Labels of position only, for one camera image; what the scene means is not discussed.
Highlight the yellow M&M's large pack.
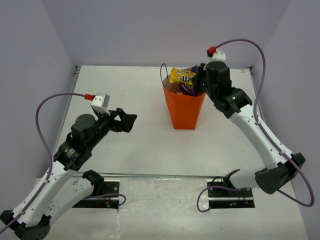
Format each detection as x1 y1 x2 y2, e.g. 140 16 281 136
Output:
169 67 196 85

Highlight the purple Krokant candy bag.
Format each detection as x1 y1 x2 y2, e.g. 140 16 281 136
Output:
176 64 201 97

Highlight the orange paper bag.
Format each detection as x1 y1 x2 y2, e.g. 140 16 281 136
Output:
160 63 205 130

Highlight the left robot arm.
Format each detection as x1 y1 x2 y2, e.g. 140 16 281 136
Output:
0 108 137 240

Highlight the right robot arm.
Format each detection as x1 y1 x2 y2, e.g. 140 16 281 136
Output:
192 61 306 197

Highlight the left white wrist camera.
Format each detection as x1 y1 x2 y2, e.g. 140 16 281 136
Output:
90 93 110 115

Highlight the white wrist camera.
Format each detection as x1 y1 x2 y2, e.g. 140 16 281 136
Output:
90 93 110 115
203 46 226 69

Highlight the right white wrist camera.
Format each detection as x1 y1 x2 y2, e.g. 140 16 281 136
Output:
203 46 226 69

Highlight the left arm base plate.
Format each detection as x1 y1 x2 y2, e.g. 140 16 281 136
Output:
73 181 120 210

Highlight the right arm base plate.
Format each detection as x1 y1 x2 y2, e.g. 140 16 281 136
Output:
207 176 255 209

